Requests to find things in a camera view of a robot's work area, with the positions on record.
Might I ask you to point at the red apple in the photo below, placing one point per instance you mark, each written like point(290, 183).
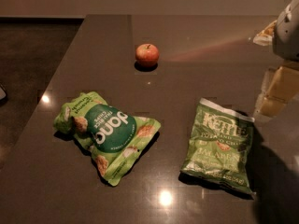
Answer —
point(147, 55)

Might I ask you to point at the dark object at left edge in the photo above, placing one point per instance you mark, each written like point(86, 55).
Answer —
point(3, 93)

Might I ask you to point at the green Dang rice chips bag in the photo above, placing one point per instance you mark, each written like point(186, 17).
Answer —
point(114, 138)

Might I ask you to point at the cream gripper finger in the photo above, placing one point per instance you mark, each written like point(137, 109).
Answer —
point(266, 36)
point(279, 86)

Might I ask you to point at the green Kettle jalapeno chip bag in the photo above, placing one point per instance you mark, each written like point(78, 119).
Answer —
point(219, 146)

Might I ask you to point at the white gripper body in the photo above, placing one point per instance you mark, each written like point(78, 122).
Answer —
point(287, 34)

